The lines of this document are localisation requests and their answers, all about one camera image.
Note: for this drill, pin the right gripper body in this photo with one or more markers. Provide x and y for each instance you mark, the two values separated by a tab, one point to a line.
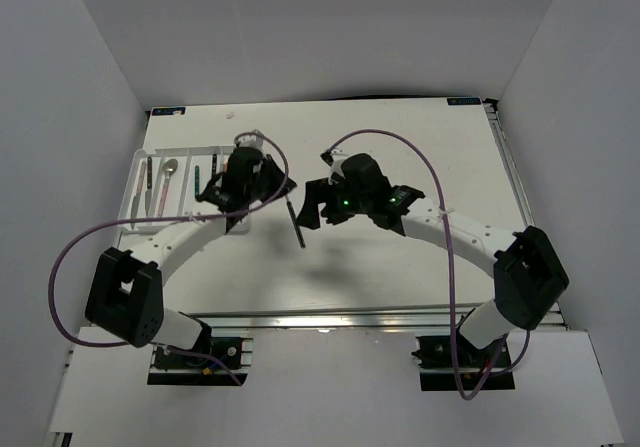
343	204

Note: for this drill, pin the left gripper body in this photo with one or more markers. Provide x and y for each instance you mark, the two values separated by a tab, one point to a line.
268	184

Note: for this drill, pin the teal handled spoon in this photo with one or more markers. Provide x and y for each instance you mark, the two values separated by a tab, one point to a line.
293	217

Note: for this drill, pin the teal handled fork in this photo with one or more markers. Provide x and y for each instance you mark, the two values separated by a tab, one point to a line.
196	182

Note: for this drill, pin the pink handled spoon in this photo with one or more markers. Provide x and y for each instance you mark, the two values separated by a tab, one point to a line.
168	169

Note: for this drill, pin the black handled table knife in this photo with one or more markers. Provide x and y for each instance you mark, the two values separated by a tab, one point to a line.
149	185

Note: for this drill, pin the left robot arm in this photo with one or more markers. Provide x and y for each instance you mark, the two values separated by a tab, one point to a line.
126	297

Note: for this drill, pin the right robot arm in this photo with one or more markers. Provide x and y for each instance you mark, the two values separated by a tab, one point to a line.
528	275

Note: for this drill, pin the white divided plastic tray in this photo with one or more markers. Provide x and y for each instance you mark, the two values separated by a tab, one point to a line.
180	200

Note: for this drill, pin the left blue table label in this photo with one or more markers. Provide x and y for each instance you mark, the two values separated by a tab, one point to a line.
168	111

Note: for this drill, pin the blue table label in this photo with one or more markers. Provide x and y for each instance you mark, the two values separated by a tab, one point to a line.
463	101
168	111

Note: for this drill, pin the right blue table label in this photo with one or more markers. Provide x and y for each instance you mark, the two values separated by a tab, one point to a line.
463	101

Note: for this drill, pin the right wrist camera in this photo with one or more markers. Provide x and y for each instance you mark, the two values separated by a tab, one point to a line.
335	159

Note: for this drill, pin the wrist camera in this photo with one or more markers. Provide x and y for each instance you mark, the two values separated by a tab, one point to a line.
252	139
335	159

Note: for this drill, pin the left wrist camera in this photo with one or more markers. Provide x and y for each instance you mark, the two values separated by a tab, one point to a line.
252	139

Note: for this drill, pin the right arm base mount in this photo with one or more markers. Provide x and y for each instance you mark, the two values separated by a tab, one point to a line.
434	361

